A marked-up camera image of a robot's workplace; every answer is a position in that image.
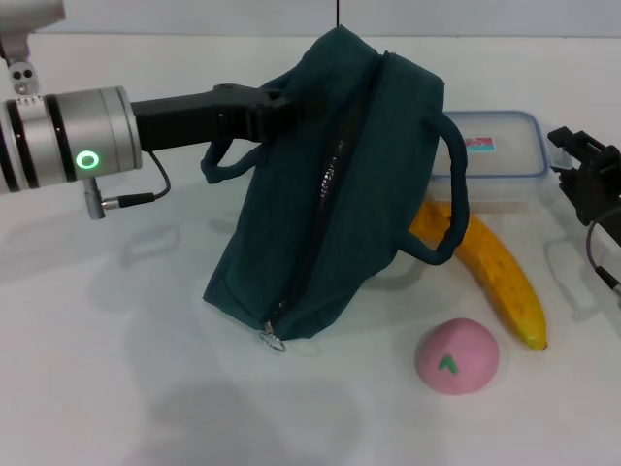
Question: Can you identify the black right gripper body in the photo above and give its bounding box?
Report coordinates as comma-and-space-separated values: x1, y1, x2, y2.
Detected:
574, 145, 621, 224

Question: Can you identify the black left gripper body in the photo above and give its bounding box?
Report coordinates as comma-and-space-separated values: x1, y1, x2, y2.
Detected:
130, 83, 276, 153

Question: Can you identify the clear blue-rimmed plastic container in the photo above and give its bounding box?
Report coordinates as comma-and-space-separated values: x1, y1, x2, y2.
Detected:
429, 110, 549, 215

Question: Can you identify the dark teal insulated bag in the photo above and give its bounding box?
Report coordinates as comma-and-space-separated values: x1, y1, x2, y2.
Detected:
199, 24, 472, 344

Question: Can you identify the yellow toy banana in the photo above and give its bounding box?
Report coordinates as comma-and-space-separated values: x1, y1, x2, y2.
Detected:
409, 201, 548, 351

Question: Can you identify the pink toy peach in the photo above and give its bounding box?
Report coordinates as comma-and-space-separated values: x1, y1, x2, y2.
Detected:
415, 317, 501, 397

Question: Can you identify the metal zipper pull ring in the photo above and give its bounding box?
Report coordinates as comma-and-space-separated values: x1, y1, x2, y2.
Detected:
256, 322, 287, 354

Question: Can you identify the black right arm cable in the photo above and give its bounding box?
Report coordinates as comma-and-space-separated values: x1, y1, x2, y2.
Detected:
585, 213, 621, 297

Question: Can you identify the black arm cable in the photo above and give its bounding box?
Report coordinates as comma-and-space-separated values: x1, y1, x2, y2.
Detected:
101, 150, 172, 208
585, 213, 621, 297

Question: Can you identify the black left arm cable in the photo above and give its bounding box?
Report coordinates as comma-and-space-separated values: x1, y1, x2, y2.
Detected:
101, 150, 172, 208

